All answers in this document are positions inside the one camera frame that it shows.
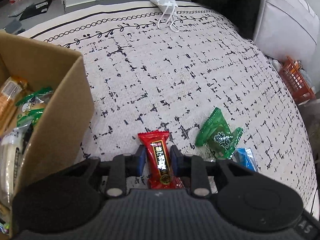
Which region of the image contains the dark green candy packet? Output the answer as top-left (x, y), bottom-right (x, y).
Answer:
top-left (195, 107), bottom-right (244, 159)

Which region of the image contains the red plastic basket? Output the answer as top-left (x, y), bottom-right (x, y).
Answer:
top-left (279, 56), bottom-right (316, 105)

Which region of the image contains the green striped snack pack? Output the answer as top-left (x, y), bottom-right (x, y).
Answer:
top-left (16, 87), bottom-right (54, 127)

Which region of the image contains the white laptop bag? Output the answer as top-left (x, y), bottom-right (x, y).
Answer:
top-left (253, 0), bottom-right (319, 63)

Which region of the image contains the red snack packet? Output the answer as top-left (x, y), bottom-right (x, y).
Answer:
top-left (138, 130), bottom-right (184, 190)

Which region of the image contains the white face mask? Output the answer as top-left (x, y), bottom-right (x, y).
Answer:
top-left (150, 0), bottom-right (180, 33)

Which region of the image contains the white rice cake pack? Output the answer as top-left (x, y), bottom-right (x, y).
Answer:
top-left (1, 126), bottom-right (29, 207)

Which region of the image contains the patterned white bed blanket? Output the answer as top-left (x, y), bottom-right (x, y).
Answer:
top-left (23, 2), bottom-right (317, 207)

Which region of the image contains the blue snack packet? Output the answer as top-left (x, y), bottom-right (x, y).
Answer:
top-left (234, 148), bottom-right (258, 172)

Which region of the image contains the brown cardboard box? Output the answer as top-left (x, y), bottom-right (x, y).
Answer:
top-left (1, 32), bottom-right (99, 237)

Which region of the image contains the black flat box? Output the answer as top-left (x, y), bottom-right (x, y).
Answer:
top-left (19, 0), bottom-right (52, 21)

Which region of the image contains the orange rice cracker pack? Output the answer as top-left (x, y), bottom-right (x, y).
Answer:
top-left (0, 76), bottom-right (28, 134)

